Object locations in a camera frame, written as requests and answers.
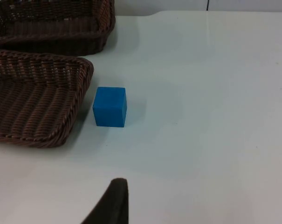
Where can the blue cube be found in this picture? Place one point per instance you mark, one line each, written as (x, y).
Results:
(109, 107)

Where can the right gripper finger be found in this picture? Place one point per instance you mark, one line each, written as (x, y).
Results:
(115, 205)

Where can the dark brown wicker basket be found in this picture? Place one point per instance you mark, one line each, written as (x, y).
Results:
(31, 100)
(38, 23)

